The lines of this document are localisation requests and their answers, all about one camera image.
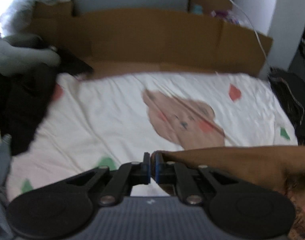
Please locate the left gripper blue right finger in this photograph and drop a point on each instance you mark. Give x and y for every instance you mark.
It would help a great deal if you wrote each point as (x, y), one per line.
(176, 175)

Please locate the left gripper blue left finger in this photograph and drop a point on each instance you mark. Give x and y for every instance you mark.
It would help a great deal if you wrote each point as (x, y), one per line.
(124, 179)

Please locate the brown printed t-shirt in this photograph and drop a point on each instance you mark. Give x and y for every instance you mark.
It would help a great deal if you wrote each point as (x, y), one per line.
(278, 168)

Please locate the cream bear print bedsheet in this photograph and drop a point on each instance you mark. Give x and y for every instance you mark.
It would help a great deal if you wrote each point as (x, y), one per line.
(105, 123)

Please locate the dark grey pillow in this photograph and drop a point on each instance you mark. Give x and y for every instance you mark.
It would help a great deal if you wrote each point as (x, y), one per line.
(24, 98)

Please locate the brown cardboard sheet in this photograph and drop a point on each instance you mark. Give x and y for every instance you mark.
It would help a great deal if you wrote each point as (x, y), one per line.
(121, 41)

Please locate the blue denim garment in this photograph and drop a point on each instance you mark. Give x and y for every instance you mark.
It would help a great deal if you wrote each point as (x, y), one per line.
(5, 160)

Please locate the black folded garment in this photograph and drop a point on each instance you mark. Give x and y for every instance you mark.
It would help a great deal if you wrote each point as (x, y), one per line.
(289, 89)

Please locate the teal cap bottle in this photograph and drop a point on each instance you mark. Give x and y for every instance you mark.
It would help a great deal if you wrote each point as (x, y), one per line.
(196, 9)

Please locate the purple detergent bag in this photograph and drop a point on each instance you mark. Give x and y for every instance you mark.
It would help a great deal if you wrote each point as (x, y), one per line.
(226, 15)

